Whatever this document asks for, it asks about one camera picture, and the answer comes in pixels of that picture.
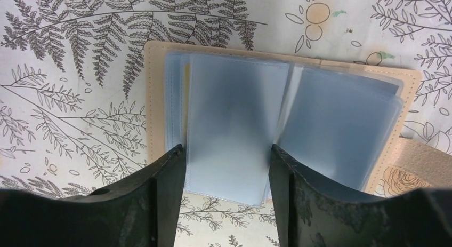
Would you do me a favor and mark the beige leather card holder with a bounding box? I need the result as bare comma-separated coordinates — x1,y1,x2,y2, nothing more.
144,40,452,208

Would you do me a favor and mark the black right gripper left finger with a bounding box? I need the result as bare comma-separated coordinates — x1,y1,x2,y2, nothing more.
1,145,186,246

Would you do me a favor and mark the floral table cloth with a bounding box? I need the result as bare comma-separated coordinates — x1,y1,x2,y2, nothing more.
0,0,452,247

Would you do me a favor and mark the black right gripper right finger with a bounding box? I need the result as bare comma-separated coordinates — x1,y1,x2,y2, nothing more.
269,145,451,246

